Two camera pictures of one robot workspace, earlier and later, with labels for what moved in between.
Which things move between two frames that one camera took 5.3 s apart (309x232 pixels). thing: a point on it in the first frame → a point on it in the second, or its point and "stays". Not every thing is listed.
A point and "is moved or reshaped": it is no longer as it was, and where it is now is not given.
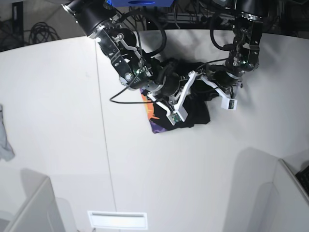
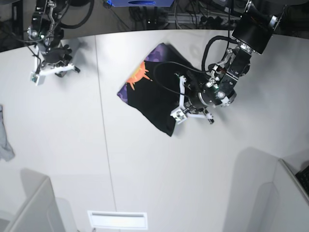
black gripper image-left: x=166 y=79 → x=56 y=55
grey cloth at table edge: x=7 y=152 stays
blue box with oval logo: x=143 y=3 stays
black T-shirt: x=197 y=87 is moved or reshaped
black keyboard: x=303 y=176 stays
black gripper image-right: x=224 y=79 → x=200 y=96
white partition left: x=40 y=212 stays
